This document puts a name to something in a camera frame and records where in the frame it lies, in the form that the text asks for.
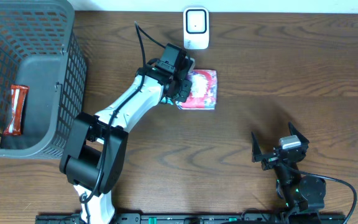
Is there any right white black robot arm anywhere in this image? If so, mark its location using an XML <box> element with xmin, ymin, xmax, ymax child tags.
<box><xmin>252</xmin><ymin>123</ymin><xmax>326</xmax><ymax>223</ymax></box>

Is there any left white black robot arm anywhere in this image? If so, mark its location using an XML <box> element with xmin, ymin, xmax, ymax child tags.
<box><xmin>59</xmin><ymin>57</ymin><xmax>195</xmax><ymax>223</ymax></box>

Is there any grey plastic mesh basket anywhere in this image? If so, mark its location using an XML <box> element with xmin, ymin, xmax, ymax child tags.
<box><xmin>0</xmin><ymin>0</ymin><xmax>87</xmax><ymax>159</ymax></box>

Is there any red snack bar wrapper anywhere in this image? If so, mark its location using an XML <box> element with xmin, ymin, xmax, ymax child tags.
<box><xmin>3</xmin><ymin>85</ymin><xmax>29</xmax><ymax>136</ymax></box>

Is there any green wet wipes packet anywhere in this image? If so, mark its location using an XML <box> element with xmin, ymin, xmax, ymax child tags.
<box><xmin>160</xmin><ymin>97</ymin><xmax>175</xmax><ymax>105</ymax></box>

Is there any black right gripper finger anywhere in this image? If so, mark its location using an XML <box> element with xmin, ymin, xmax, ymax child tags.
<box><xmin>288</xmin><ymin>122</ymin><xmax>309</xmax><ymax>144</ymax></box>
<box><xmin>251</xmin><ymin>132</ymin><xmax>262</xmax><ymax>162</ymax></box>

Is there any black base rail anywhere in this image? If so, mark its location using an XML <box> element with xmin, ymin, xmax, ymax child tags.
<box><xmin>35</xmin><ymin>212</ymin><xmax>347</xmax><ymax>224</ymax></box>

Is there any purple red tissue pack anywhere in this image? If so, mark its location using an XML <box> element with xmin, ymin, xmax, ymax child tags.
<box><xmin>176</xmin><ymin>70</ymin><xmax>218</xmax><ymax>110</ymax></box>

